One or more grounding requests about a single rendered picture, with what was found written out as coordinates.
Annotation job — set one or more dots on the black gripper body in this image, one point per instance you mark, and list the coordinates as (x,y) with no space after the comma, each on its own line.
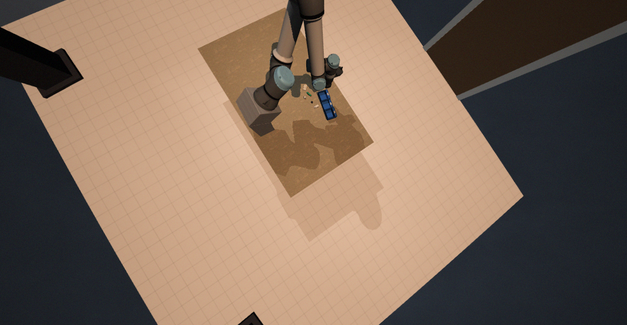
(329,78)

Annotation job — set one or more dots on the blue rack of bins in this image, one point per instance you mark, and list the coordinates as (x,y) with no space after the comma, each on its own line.
(326,103)

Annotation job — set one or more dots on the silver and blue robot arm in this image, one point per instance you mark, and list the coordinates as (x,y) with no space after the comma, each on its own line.
(281,78)

